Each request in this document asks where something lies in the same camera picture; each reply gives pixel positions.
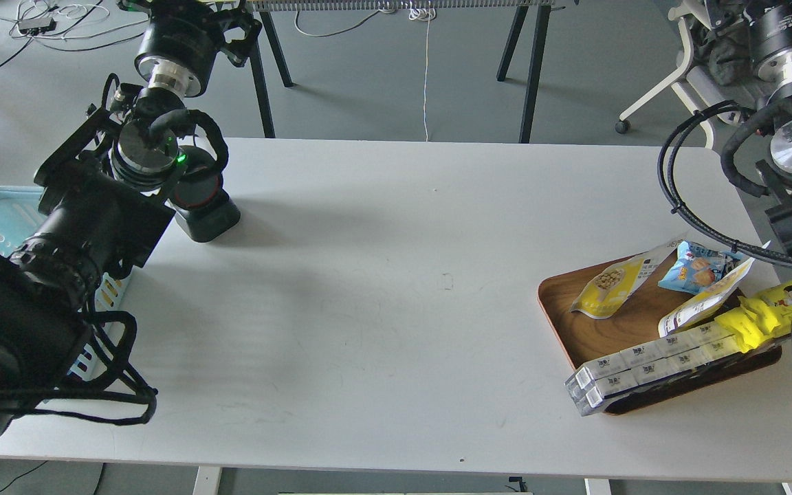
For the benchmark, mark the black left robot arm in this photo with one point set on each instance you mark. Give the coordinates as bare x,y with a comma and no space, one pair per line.
110,191

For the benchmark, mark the lower clear snack box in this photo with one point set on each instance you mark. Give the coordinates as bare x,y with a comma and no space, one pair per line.
647,395

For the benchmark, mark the clear snack box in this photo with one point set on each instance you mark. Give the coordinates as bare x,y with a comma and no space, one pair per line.
650,352
647,395

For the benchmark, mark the blue snack bag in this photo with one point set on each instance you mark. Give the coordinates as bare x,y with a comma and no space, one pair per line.
698,267

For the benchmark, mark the upper clear snack box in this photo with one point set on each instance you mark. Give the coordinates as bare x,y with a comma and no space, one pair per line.
650,352

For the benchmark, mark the yellow cartoon snack pack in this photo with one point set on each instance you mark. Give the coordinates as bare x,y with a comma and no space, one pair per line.
761,318

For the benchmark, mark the light blue plastic basket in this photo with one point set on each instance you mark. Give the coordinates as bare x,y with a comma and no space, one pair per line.
19,220

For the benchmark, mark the black barcode scanner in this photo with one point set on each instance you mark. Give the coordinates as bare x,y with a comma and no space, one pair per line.
204,209

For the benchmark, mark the wooden tray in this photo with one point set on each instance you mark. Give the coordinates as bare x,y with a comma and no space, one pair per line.
584,338

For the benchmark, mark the black table legs right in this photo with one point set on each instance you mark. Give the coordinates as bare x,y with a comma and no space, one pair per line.
538,47

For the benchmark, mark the white office chair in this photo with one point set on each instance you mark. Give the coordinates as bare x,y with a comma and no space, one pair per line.
692,81

